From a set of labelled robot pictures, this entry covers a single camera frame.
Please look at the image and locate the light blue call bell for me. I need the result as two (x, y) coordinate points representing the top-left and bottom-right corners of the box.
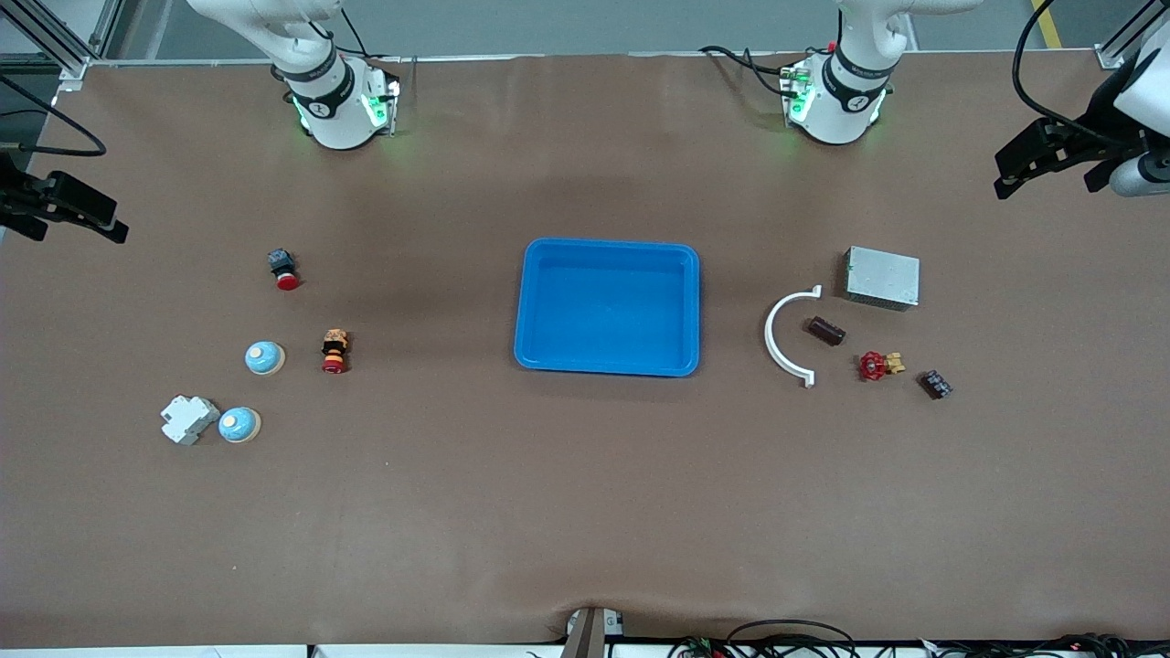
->
(244, 340), (287, 377)
(218, 406), (263, 445)

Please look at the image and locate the blue plastic tray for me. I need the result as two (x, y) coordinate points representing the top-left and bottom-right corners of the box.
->
(514, 238), (702, 378)

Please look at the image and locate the silver metal power supply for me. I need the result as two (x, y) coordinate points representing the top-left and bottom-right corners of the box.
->
(842, 245), (921, 313)

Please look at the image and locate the white circuit breaker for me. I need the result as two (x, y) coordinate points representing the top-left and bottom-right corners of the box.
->
(160, 395), (222, 447)

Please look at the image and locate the white curved pipe clamp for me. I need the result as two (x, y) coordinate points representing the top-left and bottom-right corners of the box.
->
(763, 284), (824, 389)

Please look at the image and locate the white edge panel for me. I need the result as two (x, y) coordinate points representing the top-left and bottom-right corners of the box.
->
(313, 645), (563, 658)
(0, 645), (308, 658)

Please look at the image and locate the aluminium frame profile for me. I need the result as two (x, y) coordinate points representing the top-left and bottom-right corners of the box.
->
(0, 0), (126, 92)
(1095, 0), (1170, 72)

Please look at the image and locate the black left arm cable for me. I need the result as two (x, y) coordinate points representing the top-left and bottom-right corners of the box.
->
(1011, 0), (1134, 152)

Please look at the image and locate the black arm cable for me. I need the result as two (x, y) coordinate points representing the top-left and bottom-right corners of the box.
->
(0, 73), (107, 158)
(1011, 0), (1134, 152)

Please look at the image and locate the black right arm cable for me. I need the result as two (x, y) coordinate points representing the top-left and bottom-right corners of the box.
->
(0, 73), (107, 158)

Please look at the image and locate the red handle brass valve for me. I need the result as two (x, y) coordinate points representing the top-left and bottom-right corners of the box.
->
(857, 350), (907, 383)

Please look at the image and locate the black left base cable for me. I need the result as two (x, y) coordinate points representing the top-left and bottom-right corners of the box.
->
(699, 44), (805, 100)

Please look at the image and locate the grey table edge rail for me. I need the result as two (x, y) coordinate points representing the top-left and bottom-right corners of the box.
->
(87, 48), (1102, 67)

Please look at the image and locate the black cable bundle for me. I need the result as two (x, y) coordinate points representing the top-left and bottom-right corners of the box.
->
(919, 631), (1170, 658)

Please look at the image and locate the black looped cable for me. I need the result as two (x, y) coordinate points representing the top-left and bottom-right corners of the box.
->
(725, 619), (862, 658)

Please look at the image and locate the grey metal bracket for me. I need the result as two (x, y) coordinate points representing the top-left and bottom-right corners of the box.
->
(562, 605), (626, 658)

